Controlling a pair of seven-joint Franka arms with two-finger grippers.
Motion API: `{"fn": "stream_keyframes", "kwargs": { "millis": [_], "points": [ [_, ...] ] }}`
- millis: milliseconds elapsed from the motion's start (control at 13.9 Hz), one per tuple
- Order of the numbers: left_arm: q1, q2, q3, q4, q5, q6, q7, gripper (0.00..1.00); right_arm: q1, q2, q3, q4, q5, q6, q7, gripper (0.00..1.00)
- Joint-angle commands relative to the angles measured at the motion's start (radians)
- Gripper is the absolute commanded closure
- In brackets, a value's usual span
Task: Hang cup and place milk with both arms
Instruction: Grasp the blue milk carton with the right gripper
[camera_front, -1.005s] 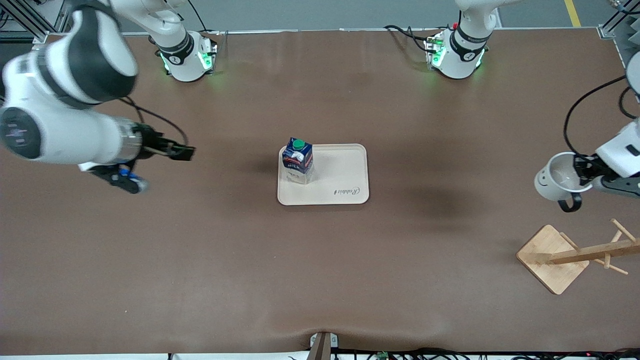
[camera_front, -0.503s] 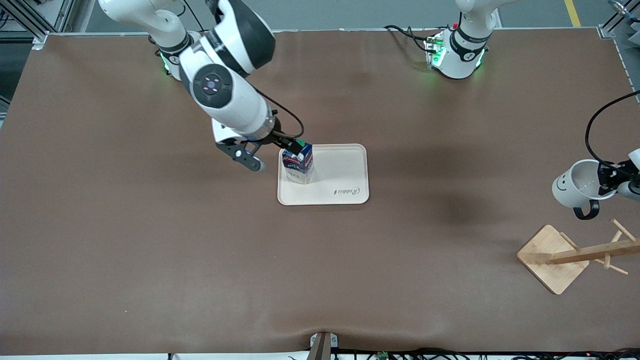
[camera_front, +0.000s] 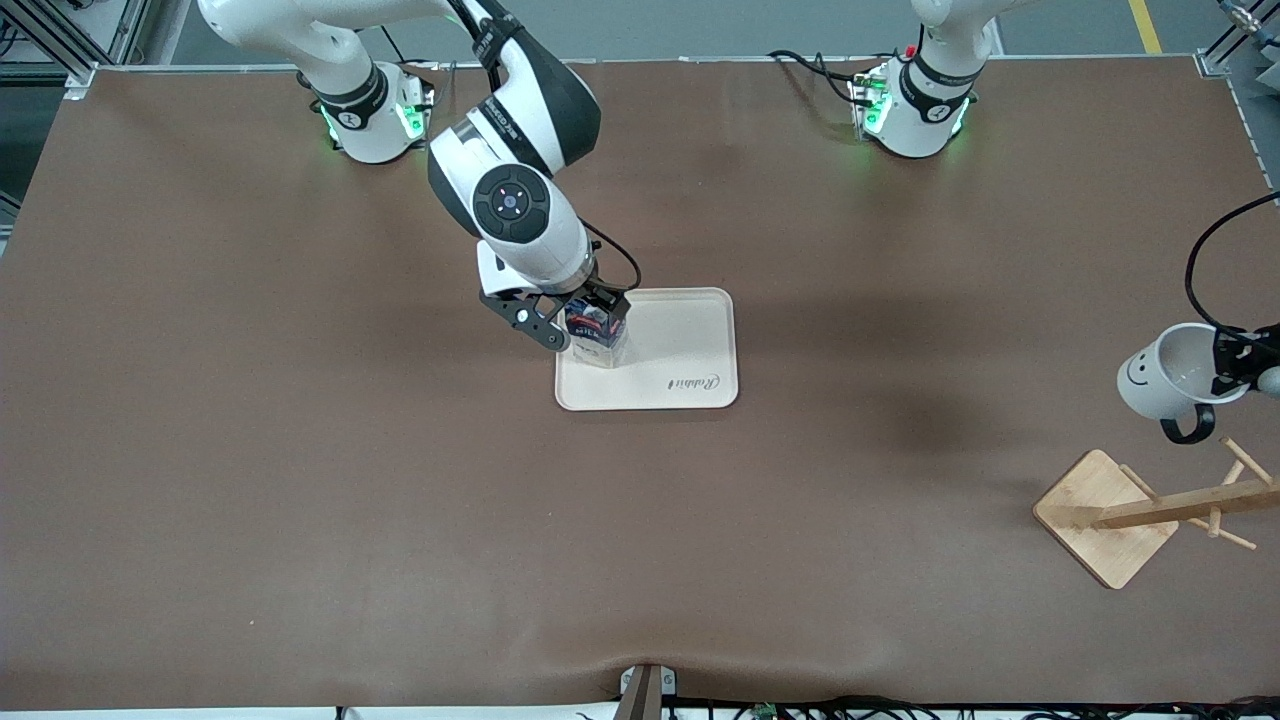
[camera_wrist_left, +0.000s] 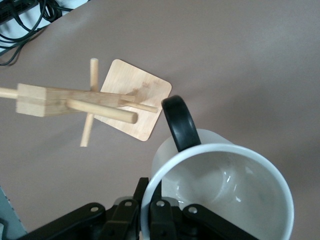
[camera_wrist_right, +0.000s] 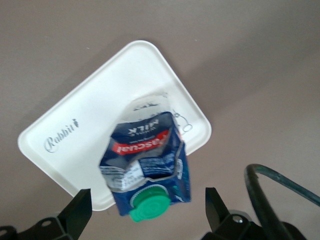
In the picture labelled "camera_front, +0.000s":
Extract black left base cables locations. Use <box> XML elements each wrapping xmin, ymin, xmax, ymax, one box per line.
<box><xmin>768</xmin><ymin>48</ymin><xmax>867</xmax><ymax>109</ymax></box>

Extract black arm gripper cable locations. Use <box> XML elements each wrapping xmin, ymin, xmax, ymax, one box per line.
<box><xmin>1184</xmin><ymin>190</ymin><xmax>1280</xmax><ymax>337</ymax></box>
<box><xmin>580</xmin><ymin>218</ymin><xmax>642</xmax><ymax>293</ymax></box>

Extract wooden cup rack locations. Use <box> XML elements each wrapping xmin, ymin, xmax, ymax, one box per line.
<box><xmin>1032</xmin><ymin>436</ymin><xmax>1280</xmax><ymax>591</ymax></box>

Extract grey table edge bracket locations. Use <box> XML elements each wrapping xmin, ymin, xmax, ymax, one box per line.
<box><xmin>619</xmin><ymin>663</ymin><xmax>678</xmax><ymax>720</ymax></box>

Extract blue milk carton green cap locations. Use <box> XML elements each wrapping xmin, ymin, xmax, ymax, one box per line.
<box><xmin>563</xmin><ymin>295</ymin><xmax>629</xmax><ymax>371</ymax></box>

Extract beige plastic tray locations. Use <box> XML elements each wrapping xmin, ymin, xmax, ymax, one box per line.
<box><xmin>555</xmin><ymin>287</ymin><xmax>741</xmax><ymax>412</ymax></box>

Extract black right base cable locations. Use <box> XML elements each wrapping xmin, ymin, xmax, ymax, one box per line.
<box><xmin>380</xmin><ymin>25</ymin><xmax>457</xmax><ymax>101</ymax></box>

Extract black left arm gripper cable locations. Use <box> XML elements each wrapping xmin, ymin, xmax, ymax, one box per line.
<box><xmin>1184</xmin><ymin>190</ymin><xmax>1280</xmax><ymax>337</ymax></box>

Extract black right arm gripper cable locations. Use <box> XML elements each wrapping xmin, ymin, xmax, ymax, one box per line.
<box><xmin>580</xmin><ymin>218</ymin><xmax>642</xmax><ymax>293</ymax></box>

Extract white smiley cup black handle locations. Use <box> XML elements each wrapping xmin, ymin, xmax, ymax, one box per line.
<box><xmin>1117</xmin><ymin>322</ymin><xmax>1251</xmax><ymax>446</ymax></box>

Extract aluminium frame rail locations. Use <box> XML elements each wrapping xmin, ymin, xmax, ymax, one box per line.
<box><xmin>1195</xmin><ymin>0</ymin><xmax>1280</xmax><ymax>193</ymax></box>

